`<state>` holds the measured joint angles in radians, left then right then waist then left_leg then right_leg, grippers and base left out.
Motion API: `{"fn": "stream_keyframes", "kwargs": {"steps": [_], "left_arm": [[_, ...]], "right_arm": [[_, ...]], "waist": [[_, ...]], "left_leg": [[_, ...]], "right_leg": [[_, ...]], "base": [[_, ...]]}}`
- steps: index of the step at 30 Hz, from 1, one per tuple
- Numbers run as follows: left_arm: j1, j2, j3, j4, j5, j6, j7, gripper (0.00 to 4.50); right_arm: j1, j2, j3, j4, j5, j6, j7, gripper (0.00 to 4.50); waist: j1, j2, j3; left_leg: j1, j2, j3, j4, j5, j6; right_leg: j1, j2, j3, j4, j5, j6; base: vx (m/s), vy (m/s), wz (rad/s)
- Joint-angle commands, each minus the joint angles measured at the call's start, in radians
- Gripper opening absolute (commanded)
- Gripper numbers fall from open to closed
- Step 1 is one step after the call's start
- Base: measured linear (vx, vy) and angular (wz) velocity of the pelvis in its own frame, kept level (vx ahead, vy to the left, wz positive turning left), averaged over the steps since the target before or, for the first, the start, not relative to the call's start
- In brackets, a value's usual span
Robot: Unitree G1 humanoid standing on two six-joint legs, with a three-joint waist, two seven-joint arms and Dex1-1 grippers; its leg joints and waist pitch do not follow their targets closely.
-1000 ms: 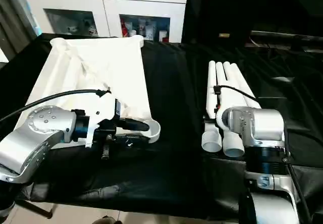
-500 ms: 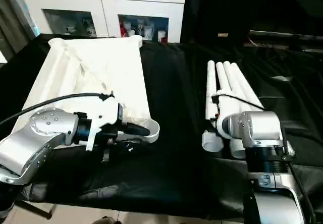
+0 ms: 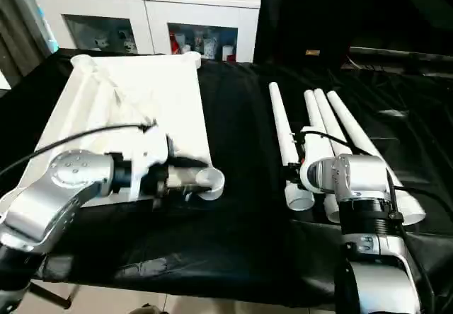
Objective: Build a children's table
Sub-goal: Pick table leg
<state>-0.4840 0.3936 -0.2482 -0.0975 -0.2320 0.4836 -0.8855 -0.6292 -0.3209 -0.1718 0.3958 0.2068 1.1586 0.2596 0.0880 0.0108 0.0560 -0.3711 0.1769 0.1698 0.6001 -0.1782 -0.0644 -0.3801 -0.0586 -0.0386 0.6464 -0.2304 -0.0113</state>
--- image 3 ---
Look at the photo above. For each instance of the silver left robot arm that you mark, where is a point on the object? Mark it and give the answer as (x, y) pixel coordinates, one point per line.
(63, 186)

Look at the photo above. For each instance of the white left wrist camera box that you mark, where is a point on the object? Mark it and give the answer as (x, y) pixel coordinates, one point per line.
(145, 151)

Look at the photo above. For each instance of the black work mat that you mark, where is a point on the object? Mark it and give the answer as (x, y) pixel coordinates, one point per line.
(230, 250)

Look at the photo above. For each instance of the white glass-door cabinet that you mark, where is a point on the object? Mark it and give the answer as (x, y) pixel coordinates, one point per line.
(148, 13)

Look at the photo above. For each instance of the black piano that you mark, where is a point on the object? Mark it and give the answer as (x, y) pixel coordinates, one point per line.
(354, 13)

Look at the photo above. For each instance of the grey curtain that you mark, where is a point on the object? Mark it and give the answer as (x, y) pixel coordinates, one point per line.
(17, 27)

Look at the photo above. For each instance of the black robot foot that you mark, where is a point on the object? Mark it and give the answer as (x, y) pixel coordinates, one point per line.
(150, 308)

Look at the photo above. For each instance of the gold piano label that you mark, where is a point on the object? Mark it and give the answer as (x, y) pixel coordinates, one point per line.
(313, 52)

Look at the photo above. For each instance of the white plastic table top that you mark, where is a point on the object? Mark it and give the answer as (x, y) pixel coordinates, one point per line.
(141, 94)

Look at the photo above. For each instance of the white plastic table leg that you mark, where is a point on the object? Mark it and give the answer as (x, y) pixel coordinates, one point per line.
(283, 123)
(331, 119)
(357, 130)
(316, 116)

